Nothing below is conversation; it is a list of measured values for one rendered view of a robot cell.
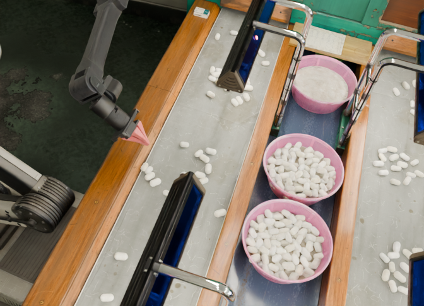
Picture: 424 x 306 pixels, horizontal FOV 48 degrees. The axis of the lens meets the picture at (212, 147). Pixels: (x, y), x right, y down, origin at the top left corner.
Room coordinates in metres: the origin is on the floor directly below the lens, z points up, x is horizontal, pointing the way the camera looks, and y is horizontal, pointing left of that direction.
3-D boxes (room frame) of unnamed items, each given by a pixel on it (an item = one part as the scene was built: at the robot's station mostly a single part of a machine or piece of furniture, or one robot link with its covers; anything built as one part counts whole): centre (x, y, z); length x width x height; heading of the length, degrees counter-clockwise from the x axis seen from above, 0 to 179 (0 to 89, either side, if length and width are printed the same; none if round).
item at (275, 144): (0.96, -0.31, 0.72); 0.27 x 0.27 x 0.10
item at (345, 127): (1.18, -0.55, 0.90); 0.20 x 0.19 x 0.45; 170
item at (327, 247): (0.68, -0.26, 0.72); 0.27 x 0.27 x 0.10
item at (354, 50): (1.61, -0.42, 0.77); 0.33 x 0.15 x 0.01; 80
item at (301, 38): (1.25, -0.15, 0.90); 0.20 x 0.19 x 0.45; 170
